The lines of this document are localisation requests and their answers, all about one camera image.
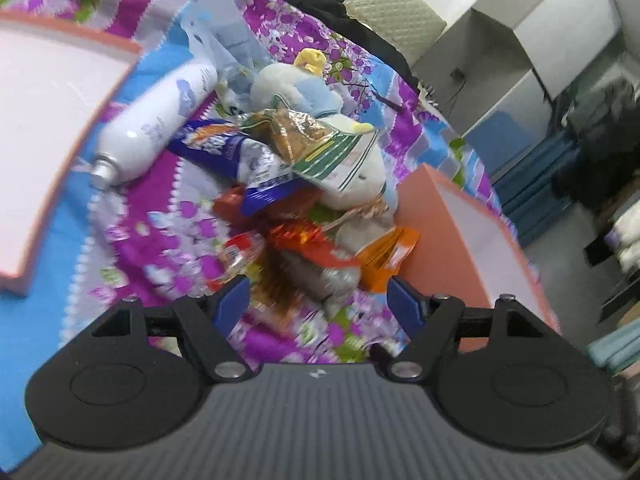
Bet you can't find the green striped clear snack packet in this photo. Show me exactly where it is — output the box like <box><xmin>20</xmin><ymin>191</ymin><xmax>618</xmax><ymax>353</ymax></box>
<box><xmin>240</xmin><ymin>107</ymin><xmax>381</xmax><ymax>193</ymax></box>

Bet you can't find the floral striped bedsheet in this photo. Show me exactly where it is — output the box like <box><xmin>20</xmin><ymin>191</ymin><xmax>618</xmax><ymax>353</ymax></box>
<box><xmin>0</xmin><ymin>0</ymin><xmax>506</xmax><ymax>461</ymax></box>

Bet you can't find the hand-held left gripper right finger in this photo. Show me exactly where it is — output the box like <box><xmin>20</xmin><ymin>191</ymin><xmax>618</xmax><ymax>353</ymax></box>
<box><xmin>387</xmin><ymin>276</ymin><xmax>546</xmax><ymax>383</ymax></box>

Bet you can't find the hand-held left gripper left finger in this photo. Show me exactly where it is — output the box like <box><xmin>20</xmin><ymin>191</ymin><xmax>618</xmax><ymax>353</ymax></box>
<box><xmin>89</xmin><ymin>275</ymin><xmax>253</xmax><ymax>383</ymax></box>

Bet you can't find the pink cardboard box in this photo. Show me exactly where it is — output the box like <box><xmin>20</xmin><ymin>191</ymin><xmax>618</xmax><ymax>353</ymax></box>
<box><xmin>395</xmin><ymin>162</ymin><xmax>561</xmax><ymax>356</ymax></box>

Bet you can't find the white and blue plush toy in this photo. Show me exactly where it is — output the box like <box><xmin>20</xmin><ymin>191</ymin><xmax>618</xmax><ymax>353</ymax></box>
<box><xmin>249</xmin><ymin>49</ymin><xmax>401</xmax><ymax>313</ymax></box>

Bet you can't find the blue snack packet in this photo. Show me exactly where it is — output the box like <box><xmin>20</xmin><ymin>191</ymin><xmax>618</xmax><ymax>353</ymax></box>
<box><xmin>167</xmin><ymin>119</ymin><xmax>311</xmax><ymax>216</ymax></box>

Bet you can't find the teal cloth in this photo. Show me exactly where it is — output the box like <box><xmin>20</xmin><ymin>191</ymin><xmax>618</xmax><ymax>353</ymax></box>
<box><xmin>587</xmin><ymin>320</ymin><xmax>640</xmax><ymax>373</ymax></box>

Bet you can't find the blue padded panel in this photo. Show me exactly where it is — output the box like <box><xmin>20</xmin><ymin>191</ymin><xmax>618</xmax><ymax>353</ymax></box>
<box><xmin>462</xmin><ymin>110</ymin><xmax>538</xmax><ymax>181</ymax></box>

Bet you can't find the dark red snack packet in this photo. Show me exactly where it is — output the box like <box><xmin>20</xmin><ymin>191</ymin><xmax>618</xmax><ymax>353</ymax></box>
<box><xmin>212</xmin><ymin>185</ymin><xmax>251</xmax><ymax>221</ymax></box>

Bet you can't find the grey cabinet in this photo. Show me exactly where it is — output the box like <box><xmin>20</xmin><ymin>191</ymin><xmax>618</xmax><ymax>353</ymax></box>
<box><xmin>410</xmin><ymin>0</ymin><xmax>640</xmax><ymax>181</ymax></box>

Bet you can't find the small red and white packet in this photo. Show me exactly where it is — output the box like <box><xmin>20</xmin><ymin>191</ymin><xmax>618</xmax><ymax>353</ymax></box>
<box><xmin>220</xmin><ymin>232</ymin><xmax>266</xmax><ymax>281</ymax></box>

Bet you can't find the clear plastic bag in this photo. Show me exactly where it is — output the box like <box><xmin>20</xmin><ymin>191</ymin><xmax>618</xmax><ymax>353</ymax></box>
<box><xmin>177</xmin><ymin>0</ymin><xmax>271</xmax><ymax>111</ymax></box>

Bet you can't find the quilted beige headboard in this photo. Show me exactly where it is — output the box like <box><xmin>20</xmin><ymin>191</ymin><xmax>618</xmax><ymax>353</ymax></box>
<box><xmin>310</xmin><ymin>0</ymin><xmax>448</xmax><ymax>71</ymax></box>

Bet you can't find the orange snack packet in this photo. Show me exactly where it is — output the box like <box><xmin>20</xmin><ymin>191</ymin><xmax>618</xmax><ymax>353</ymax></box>
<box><xmin>357</xmin><ymin>225</ymin><xmax>421</xmax><ymax>291</ymax></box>

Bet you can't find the black hanging jacket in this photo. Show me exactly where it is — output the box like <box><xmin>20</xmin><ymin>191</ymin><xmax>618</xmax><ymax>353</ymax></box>
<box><xmin>550</xmin><ymin>65</ymin><xmax>640</xmax><ymax>211</ymax></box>

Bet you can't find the shiny red snack packet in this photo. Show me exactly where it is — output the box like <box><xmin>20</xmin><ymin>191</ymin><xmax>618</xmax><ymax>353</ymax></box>
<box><xmin>265</xmin><ymin>217</ymin><xmax>361</xmax><ymax>268</ymax></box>

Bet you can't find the pink box lid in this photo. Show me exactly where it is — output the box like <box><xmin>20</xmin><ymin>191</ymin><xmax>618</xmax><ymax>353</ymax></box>
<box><xmin>0</xmin><ymin>10</ymin><xmax>146</xmax><ymax>296</ymax></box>

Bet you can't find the blue curtain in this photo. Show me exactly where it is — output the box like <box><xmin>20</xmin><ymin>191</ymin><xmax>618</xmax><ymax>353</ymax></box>
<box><xmin>492</xmin><ymin>135</ymin><xmax>583</xmax><ymax>251</ymax></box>

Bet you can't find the white bottle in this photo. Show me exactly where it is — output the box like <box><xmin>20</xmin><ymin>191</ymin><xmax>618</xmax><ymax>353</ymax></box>
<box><xmin>90</xmin><ymin>57</ymin><xmax>219</xmax><ymax>191</ymax></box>

